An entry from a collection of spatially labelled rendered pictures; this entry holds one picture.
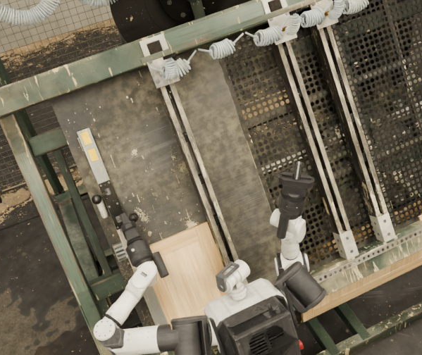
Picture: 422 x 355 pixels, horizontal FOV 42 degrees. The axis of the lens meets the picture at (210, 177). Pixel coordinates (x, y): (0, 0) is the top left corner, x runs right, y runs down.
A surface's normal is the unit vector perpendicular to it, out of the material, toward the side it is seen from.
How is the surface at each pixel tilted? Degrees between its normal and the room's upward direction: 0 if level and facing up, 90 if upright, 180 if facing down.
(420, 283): 0
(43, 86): 58
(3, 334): 0
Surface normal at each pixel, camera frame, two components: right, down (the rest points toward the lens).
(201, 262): 0.26, 0.10
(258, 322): -0.29, -0.89
